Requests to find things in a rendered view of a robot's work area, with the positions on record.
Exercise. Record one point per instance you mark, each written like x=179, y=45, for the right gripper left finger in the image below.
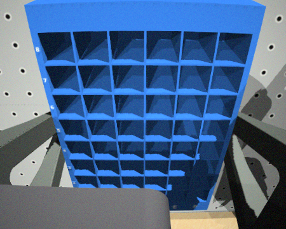
x=17, y=142

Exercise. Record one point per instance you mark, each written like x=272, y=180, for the blue tube carrier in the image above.
x=139, y=124

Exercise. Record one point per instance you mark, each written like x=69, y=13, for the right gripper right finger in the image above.
x=252, y=209

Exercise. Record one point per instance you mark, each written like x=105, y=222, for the grey perforated base plate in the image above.
x=22, y=94

